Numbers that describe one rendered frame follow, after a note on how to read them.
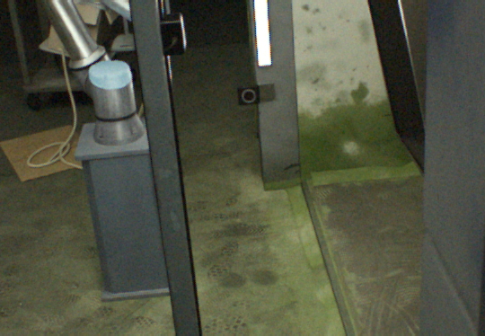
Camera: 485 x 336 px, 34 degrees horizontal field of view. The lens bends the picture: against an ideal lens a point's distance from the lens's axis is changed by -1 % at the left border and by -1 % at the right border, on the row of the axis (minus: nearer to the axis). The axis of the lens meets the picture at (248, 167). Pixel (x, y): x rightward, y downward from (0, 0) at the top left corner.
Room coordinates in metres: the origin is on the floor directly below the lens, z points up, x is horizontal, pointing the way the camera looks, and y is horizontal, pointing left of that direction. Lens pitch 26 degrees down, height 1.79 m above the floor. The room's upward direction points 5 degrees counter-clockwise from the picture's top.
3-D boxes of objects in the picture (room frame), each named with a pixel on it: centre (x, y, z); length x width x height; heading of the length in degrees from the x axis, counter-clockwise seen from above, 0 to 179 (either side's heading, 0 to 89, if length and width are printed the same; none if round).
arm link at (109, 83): (2.76, 0.48, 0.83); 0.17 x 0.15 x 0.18; 25
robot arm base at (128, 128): (2.75, 0.47, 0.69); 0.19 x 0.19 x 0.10
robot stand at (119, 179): (2.75, 0.47, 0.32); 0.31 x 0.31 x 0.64; 2
